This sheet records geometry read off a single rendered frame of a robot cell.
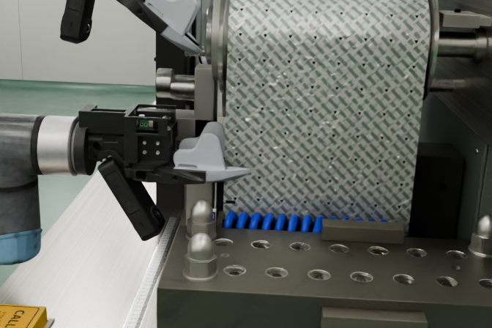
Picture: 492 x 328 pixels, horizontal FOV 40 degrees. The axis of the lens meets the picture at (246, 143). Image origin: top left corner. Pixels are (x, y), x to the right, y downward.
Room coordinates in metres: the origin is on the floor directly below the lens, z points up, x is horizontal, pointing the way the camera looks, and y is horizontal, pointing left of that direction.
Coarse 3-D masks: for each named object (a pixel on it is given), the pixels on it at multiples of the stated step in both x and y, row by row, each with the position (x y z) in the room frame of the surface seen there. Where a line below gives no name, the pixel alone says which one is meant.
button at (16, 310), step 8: (0, 304) 0.75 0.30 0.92; (0, 312) 0.73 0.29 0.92; (8, 312) 0.73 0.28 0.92; (16, 312) 0.73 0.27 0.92; (24, 312) 0.73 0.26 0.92; (32, 312) 0.73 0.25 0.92; (40, 312) 0.73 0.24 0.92; (0, 320) 0.71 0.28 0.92; (8, 320) 0.71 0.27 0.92; (16, 320) 0.71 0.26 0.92; (24, 320) 0.71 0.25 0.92; (32, 320) 0.71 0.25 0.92; (40, 320) 0.72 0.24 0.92
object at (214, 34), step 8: (216, 0) 0.83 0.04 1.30; (216, 8) 0.82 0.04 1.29; (216, 16) 0.81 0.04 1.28; (216, 24) 0.81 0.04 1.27; (224, 24) 0.81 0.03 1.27; (216, 32) 0.81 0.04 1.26; (224, 32) 0.81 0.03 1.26; (216, 40) 0.81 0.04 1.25; (224, 40) 0.81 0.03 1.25; (216, 48) 0.81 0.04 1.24; (224, 48) 0.81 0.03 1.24; (216, 56) 0.81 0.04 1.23; (224, 56) 0.81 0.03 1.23; (216, 64) 0.82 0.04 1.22; (224, 64) 0.81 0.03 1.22; (216, 72) 0.82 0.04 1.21; (224, 72) 0.82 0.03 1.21; (216, 80) 0.85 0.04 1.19
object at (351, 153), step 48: (240, 96) 0.80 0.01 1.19; (288, 96) 0.80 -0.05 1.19; (336, 96) 0.80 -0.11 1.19; (384, 96) 0.79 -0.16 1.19; (240, 144) 0.80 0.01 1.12; (288, 144) 0.80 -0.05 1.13; (336, 144) 0.80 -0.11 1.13; (384, 144) 0.79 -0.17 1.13; (240, 192) 0.80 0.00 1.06; (288, 192) 0.80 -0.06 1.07; (336, 192) 0.80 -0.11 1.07; (384, 192) 0.79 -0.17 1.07
